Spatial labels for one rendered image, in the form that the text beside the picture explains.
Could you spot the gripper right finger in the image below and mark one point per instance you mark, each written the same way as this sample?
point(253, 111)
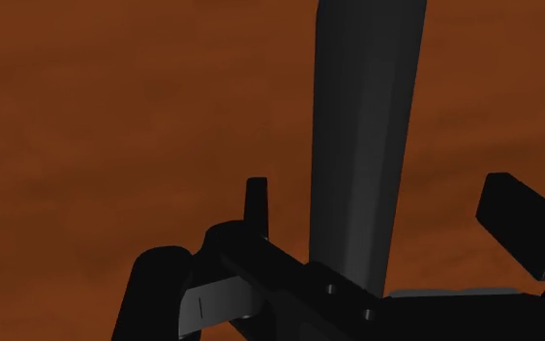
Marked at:
point(517, 212)

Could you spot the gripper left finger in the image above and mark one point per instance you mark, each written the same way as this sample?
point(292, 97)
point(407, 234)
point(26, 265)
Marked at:
point(234, 245)

